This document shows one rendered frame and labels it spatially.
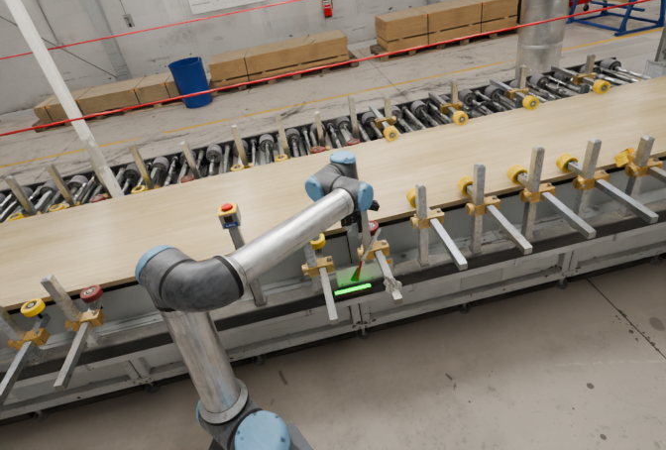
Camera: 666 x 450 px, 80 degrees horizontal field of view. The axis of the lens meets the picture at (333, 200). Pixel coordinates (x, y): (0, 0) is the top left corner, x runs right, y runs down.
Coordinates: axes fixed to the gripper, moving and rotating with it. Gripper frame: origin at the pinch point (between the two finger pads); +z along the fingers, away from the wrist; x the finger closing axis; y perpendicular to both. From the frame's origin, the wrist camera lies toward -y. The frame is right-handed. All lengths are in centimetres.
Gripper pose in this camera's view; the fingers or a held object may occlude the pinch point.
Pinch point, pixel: (360, 235)
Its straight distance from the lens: 160.0
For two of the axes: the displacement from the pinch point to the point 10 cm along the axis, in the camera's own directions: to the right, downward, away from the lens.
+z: 1.5, 8.2, 5.5
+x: 1.7, 5.2, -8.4
